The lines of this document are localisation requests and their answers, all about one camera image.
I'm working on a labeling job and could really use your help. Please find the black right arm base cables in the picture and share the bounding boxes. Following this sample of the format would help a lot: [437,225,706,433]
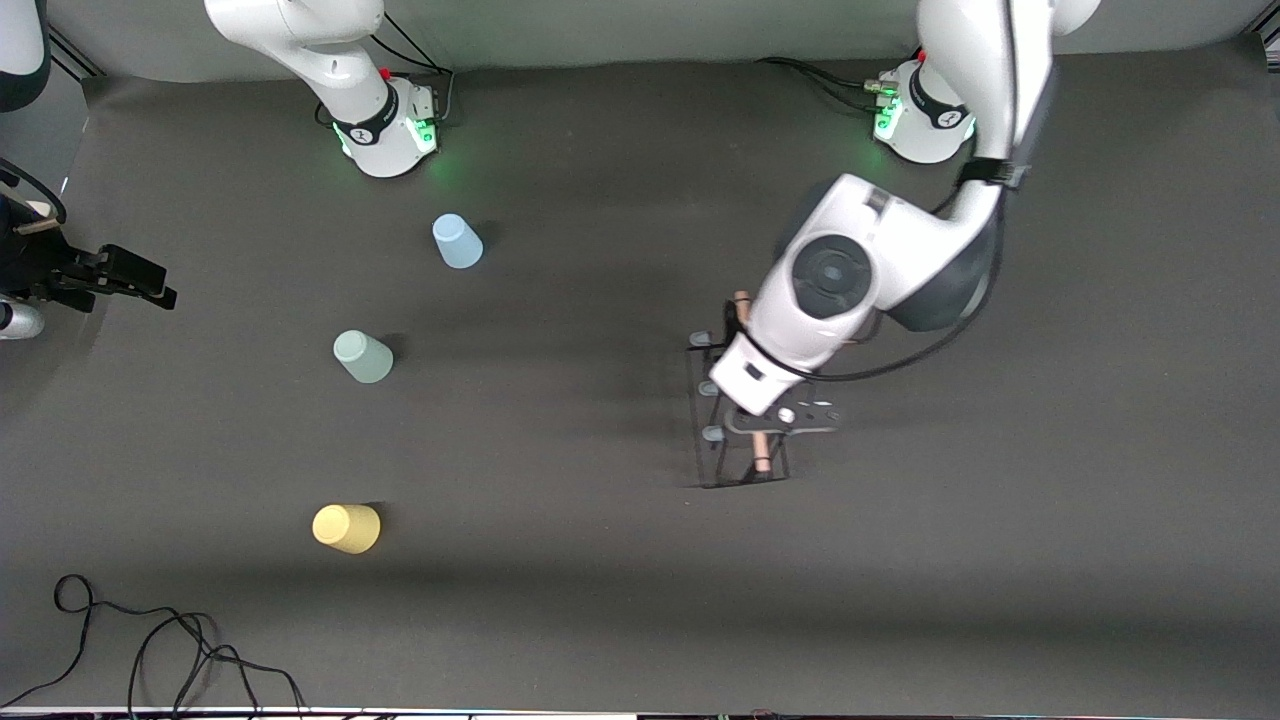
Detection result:
[375,10,456,126]

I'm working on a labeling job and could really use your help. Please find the pale green plastic cup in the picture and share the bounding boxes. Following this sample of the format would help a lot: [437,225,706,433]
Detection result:
[332,330,395,385]

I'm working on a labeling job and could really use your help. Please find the black wire cup holder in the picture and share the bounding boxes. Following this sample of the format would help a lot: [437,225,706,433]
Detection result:
[686,290,801,489]

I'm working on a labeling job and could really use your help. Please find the light blue plastic cup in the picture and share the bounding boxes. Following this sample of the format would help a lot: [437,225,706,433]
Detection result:
[432,213,485,270]

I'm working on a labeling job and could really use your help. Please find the black right arm wrist cable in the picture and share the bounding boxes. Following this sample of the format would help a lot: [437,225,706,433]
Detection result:
[0,158,67,223]

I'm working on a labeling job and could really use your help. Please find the black arm base cables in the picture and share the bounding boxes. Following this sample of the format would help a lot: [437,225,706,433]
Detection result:
[755,57,891,111]
[375,10,456,126]

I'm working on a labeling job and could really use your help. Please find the yellow plastic cup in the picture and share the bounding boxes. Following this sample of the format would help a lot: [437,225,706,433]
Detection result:
[311,503,382,555]

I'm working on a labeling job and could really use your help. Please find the black arm wrist cable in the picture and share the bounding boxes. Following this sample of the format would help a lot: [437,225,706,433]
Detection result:
[725,0,1031,383]
[0,158,67,223]

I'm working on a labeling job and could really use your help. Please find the black left arm wrist cable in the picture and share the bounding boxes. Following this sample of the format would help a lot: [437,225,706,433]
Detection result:
[725,0,1031,383]

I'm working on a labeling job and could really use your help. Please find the black left arm base cables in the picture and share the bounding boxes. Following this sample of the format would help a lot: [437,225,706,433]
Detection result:
[755,57,891,111]

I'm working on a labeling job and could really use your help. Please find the thin black loose cable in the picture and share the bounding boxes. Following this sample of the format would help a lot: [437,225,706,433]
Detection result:
[0,574,306,713]

